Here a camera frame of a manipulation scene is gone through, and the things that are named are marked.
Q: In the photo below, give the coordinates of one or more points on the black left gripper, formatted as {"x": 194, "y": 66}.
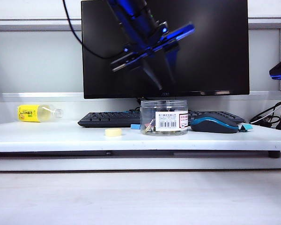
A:
{"x": 159, "y": 42}

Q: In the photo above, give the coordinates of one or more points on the round transparent plastic box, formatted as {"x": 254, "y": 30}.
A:
{"x": 150, "y": 112}

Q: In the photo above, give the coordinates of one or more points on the pale yellow bottle cap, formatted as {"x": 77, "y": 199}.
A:
{"x": 113, "y": 132}

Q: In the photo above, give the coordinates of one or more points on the black round support foot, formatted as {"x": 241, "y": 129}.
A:
{"x": 274, "y": 155}

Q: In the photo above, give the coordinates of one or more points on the black computer monitor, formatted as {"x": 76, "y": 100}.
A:
{"x": 213, "y": 47}

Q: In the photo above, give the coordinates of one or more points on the teal binder clip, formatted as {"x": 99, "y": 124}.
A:
{"x": 247, "y": 127}

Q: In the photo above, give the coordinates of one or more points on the blue binder clip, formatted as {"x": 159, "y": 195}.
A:
{"x": 135, "y": 126}

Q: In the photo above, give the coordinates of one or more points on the black computer keyboard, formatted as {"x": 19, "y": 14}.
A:
{"x": 107, "y": 118}

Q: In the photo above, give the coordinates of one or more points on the blue and black computer mouse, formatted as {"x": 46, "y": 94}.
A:
{"x": 213, "y": 126}

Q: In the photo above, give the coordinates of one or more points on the plastic bottle with yellow label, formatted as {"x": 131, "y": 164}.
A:
{"x": 28, "y": 113}

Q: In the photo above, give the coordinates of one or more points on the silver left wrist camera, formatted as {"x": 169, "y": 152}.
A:
{"x": 126, "y": 62}

